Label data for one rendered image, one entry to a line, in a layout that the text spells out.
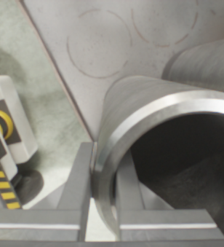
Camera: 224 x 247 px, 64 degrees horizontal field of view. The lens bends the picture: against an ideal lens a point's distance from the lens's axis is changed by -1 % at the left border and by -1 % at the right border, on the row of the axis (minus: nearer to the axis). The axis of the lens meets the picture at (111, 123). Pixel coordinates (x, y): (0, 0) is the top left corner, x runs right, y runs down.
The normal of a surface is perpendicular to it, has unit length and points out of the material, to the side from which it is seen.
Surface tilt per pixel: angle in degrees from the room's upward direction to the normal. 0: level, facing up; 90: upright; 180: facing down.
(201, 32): 0
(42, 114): 0
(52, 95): 0
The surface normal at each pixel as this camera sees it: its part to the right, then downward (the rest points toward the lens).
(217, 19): 0.02, 0.29
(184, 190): -0.46, -0.85
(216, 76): -0.98, -0.20
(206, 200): -0.67, -0.70
